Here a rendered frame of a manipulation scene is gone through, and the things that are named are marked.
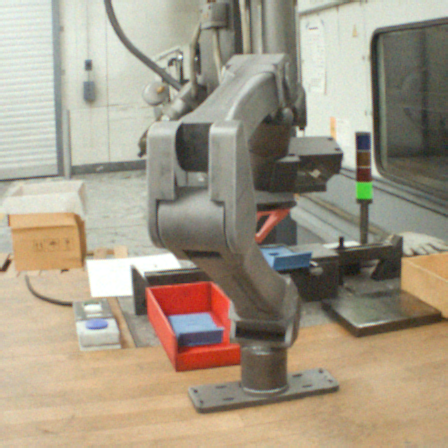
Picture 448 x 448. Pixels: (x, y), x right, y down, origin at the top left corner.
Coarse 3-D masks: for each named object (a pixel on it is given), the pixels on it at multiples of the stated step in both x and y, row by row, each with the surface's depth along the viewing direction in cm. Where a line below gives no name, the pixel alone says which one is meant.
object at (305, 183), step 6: (300, 174) 125; (306, 174) 125; (300, 180) 125; (306, 180) 126; (312, 180) 126; (300, 186) 125; (306, 186) 126; (312, 186) 126; (318, 186) 126; (324, 186) 127; (294, 192) 125; (300, 192) 126; (306, 192) 126; (312, 192) 126
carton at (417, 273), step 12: (408, 264) 128; (420, 264) 132; (432, 264) 133; (444, 264) 134; (408, 276) 129; (420, 276) 124; (432, 276) 120; (444, 276) 134; (408, 288) 129; (420, 288) 124; (432, 288) 120; (444, 288) 116; (432, 300) 120; (444, 300) 116; (444, 312) 116
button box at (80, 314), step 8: (32, 288) 140; (40, 296) 136; (64, 304) 132; (72, 304) 131; (80, 304) 123; (104, 304) 123; (80, 312) 119; (88, 312) 118; (96, 312) 118; (104, 312) 119; (112, 312) 119; (80, 320) 115
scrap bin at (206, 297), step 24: (168, 288) 123; (192, 288) 124; (216, 288) 121; (168, 312) 124; (192, 312) 125; (216, 312) 123; (168, 336) 103; (192, 360) 101; (216, 360) 102; (240, 360) 103
